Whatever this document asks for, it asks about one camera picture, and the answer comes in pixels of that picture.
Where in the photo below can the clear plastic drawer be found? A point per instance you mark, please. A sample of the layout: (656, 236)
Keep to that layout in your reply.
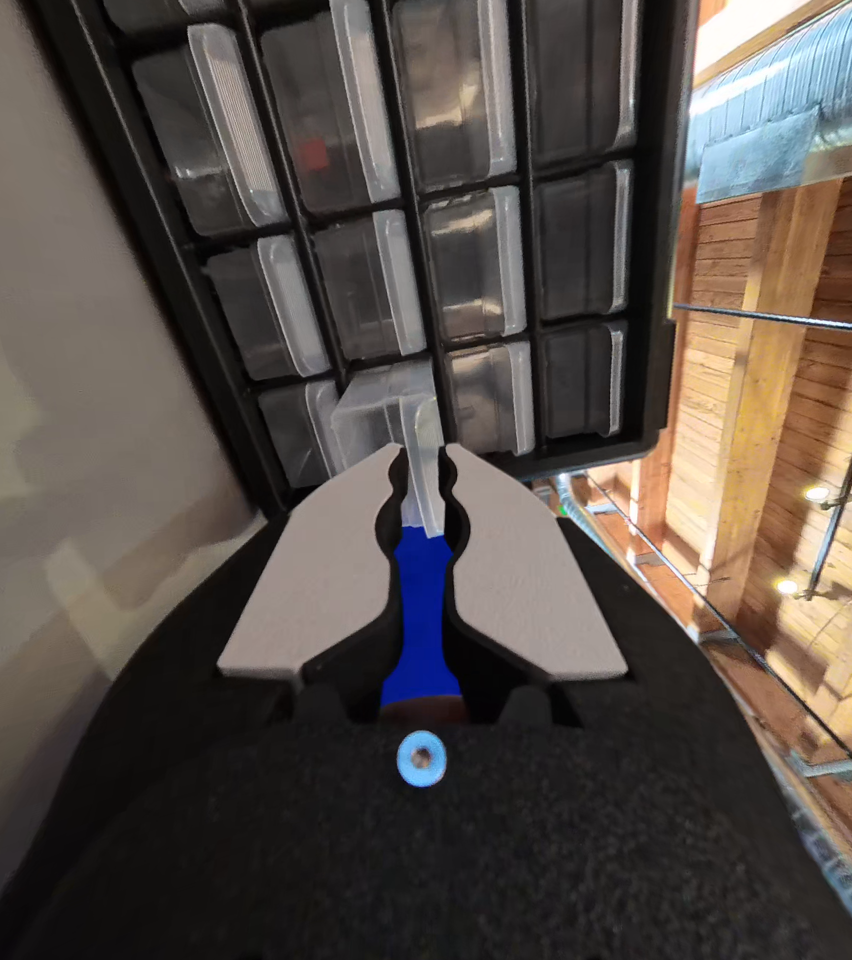
(373, 420)
(298, 90)

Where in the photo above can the black drawer cabinet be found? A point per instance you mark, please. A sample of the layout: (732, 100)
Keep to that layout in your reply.
(658, 225)

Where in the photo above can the blue plastic bin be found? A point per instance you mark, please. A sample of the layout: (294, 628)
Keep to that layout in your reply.
(422, 615)

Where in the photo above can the thin black ceiling rod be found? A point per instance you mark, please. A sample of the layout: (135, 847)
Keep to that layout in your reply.
(771, 317)

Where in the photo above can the array of clear drawers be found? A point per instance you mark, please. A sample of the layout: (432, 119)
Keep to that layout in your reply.
(471, 262)

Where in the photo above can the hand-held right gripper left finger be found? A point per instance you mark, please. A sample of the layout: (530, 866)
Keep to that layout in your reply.
(313, 585)

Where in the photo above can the ceiling track spotlight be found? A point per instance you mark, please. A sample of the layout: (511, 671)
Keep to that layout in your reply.
(818, 493)
(787, 587)

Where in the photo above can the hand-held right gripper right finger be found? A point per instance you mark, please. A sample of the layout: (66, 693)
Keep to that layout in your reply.
(538, 592)

